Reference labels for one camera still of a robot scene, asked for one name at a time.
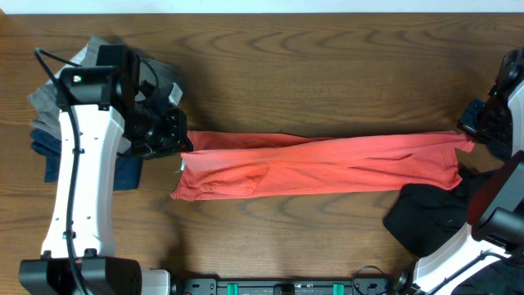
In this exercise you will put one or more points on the red printed t-shirt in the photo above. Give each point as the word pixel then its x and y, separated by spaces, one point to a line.
pixel 226 166

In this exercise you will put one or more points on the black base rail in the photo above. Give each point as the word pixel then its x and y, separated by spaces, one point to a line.
pixel 358 286

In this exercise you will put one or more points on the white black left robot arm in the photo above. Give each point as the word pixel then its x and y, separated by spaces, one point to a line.
pixel 105 112

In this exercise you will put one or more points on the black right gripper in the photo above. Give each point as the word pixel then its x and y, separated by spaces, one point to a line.
pixel 467 123

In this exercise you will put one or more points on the grey folded shorts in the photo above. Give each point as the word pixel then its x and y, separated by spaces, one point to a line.
pixel 43 99

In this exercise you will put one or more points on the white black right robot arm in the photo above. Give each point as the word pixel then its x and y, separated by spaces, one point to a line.
pixel 493 230

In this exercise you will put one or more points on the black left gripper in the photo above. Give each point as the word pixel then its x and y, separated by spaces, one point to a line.
pixel 175 143

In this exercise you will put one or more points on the black garment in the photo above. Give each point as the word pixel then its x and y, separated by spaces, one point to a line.
pixel 424 216

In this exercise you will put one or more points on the blue folded garment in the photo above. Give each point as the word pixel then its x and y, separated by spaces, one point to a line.
pixel 127 169

